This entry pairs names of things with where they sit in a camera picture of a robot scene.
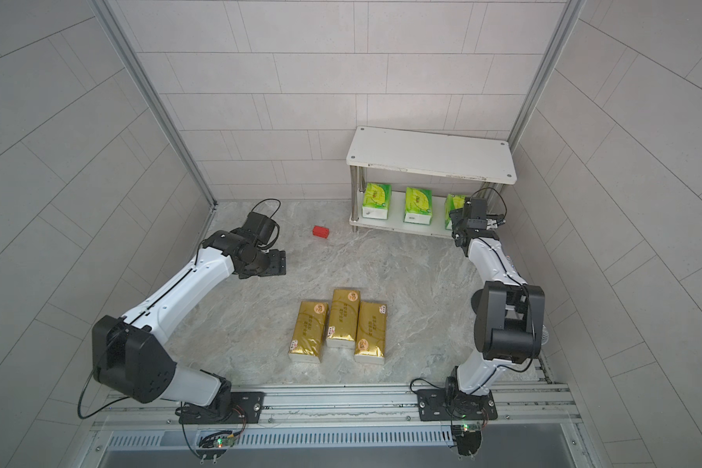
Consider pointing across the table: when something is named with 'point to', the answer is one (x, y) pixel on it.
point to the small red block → (322, 232)
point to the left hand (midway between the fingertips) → (280, 264)
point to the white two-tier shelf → (488, 161)
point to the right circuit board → (468, 439)
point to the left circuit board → (214, 445)
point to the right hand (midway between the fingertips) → (454, 211)
